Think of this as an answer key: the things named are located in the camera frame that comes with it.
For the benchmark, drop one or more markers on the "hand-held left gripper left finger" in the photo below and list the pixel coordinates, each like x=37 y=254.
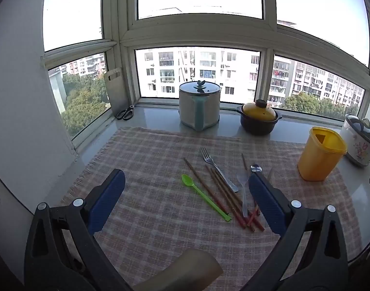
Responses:
x=109 y=194

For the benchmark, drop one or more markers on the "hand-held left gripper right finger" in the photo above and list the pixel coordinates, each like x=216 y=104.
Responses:
x=265 y=200

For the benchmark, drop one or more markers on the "clear plastic spoon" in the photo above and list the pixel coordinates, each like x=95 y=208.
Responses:
x=242 y=178

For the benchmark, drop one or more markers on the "metal spoon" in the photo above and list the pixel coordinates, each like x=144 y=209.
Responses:
x=256 y=168

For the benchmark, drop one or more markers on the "yellow plastic container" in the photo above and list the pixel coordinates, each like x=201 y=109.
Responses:
x=318 y=163

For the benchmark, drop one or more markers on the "metal fork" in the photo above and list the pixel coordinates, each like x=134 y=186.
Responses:
x=213 y=163

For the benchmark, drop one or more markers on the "green plastic spoon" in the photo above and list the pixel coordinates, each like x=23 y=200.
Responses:
x=188 y=179

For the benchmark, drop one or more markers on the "white floral rice cooker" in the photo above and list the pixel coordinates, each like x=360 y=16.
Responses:
x=357 y=148

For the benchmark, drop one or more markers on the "pink plaid cloth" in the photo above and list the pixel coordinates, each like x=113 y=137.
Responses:
x=160 y=188

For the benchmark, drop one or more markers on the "black clay pot yellow lid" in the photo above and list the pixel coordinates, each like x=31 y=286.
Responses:
x=257 y=124

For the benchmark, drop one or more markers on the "black scissors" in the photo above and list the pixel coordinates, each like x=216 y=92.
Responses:
x=128 y=112

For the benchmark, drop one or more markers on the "white cutting board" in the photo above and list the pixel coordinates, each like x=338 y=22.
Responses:
x=113 y=97

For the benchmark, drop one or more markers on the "beige rounded object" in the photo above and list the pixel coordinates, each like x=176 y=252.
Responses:
x=188 y=263

